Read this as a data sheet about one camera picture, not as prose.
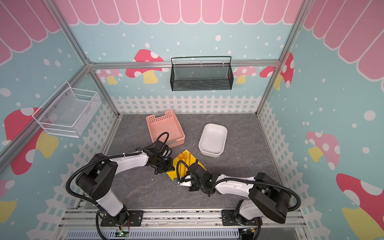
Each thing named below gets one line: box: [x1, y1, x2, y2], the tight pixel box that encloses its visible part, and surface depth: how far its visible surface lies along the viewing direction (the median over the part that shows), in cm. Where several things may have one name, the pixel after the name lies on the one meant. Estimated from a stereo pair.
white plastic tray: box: [198, 123, 228, 158], surface depth 107 cm
